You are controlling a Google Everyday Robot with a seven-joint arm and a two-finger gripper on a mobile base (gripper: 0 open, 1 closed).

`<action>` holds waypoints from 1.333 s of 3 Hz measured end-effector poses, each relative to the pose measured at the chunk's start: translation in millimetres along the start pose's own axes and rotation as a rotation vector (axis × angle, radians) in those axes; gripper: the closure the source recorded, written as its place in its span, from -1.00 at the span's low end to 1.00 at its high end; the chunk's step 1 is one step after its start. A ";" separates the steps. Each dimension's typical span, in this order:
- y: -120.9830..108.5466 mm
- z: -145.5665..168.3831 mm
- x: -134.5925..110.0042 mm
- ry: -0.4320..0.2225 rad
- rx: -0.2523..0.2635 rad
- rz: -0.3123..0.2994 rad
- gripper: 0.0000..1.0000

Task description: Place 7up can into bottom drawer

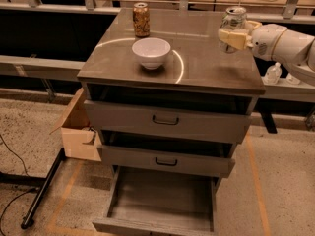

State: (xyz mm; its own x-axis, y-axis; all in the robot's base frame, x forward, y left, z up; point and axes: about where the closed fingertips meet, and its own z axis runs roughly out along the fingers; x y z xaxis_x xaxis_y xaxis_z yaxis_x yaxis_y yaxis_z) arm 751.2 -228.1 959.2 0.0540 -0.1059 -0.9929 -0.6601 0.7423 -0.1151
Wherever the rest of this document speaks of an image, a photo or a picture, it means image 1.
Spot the black floor cable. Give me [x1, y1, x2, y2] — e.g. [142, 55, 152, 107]
[0, 133, 37, 236]

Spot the white ceramic bowl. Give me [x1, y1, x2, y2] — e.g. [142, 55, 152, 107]
[132, 37, 171, 70]

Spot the brown patterned drink can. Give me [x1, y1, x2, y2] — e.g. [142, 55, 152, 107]
[133, 2, 150, 37]

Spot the silver 7up can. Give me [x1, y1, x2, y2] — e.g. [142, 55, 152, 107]
[219, 6, 246, 53]

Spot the cardboard box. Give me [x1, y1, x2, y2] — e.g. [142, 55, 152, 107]
[51, 88, 100, 161]

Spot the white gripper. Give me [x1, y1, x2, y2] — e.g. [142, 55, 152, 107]
[218, 21, 288, 62]

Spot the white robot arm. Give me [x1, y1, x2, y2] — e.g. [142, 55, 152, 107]
[218, 21, 315, 86]

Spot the grey drawer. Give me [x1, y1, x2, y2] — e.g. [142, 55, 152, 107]
[84, 100, 251, 144]
[97, 145, 235, 178]
[93, 167, 218, 236]

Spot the black metal floor bar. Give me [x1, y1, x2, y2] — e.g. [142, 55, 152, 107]
[21, 148, 65, 230]

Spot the grey bottom drawer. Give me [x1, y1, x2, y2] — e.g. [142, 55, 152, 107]
[93, 167, 218, 236]

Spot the grey top drawer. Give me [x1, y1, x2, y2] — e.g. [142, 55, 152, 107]
[84, 100, 251, 144]

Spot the clear sanitizer bottle left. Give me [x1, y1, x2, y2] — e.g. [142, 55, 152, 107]
[263, 62, 282, 85]

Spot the grey middle drawer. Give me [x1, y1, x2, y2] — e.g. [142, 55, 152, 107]
[97, 145, 235, 178]

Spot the clear sanitizer bottle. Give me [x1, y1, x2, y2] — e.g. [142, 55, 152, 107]
[263, 62, 282, 85]
[286, 73, 300, 85]

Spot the grey drawer cabinet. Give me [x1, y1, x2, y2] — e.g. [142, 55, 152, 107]
[77, 7, 267, 179]

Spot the clear sanitizer bottle right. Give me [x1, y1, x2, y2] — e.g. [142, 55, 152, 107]
[286, 73, 300, 85]

